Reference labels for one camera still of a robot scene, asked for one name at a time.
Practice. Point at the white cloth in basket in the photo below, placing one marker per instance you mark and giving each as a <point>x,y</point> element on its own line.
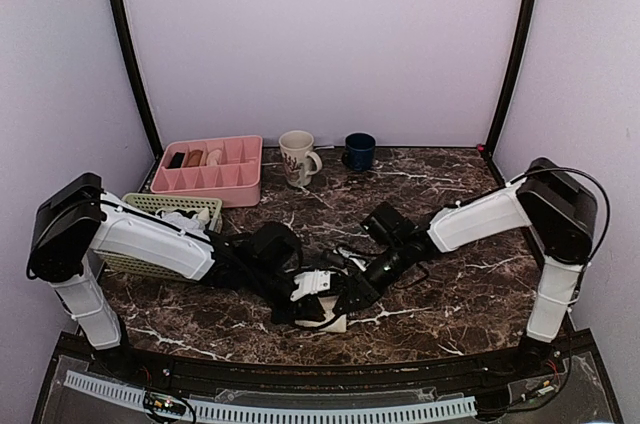
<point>189,219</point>

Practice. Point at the beige boxer underwear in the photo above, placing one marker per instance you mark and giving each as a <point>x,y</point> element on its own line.
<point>332,323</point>

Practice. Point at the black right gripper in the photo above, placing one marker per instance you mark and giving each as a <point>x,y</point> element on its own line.
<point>363,288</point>

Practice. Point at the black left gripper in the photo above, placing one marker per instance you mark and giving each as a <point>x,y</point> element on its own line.
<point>300,311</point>

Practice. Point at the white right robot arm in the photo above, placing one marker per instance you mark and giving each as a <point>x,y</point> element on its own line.
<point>546,199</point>

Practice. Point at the black rolled item in tray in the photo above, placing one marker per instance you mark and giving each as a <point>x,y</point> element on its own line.
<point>176,161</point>

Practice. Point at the right black frame post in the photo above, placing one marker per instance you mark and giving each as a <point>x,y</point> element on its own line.
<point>512,71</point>

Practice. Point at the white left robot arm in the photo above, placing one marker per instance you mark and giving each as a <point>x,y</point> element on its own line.
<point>82,217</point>

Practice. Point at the dark blue mug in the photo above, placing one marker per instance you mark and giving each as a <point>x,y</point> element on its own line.
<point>359,151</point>

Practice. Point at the white slotted cable duct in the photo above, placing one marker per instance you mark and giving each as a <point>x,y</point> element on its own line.
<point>170,409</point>

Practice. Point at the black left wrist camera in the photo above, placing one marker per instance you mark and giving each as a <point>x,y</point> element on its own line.
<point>274,244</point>

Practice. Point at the green plastic laundry basket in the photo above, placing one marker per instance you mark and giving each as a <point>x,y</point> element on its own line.
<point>150,264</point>

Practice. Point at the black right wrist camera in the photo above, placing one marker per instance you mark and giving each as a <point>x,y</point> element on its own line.
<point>387,226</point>

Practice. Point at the beige rolled item in tray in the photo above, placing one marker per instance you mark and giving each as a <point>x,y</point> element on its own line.
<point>215,157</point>

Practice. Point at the pink divided organizer tray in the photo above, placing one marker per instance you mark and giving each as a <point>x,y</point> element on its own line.
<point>236,182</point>

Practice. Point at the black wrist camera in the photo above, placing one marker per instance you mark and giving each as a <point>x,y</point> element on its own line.
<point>274,244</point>
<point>387,226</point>

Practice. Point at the brown rolled item in tray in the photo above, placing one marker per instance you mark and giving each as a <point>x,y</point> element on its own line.
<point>193,159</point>

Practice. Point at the black frame post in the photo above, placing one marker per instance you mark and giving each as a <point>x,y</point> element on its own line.
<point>512,71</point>
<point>125,40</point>

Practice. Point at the left black frame post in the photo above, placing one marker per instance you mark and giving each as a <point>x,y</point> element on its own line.
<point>125,40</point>

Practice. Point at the cream floral mug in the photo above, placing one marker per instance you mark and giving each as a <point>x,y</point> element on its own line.
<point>301,163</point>

